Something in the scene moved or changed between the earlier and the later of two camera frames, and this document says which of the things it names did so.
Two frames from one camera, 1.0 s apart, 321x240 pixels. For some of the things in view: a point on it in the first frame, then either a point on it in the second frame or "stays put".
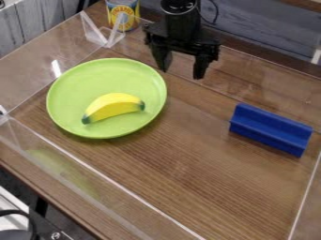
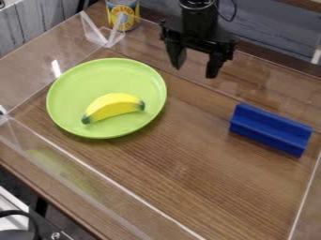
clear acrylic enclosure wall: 94,202 stays put
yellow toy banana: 112,104 stays put
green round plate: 94,78 stays put
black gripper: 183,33 → 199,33
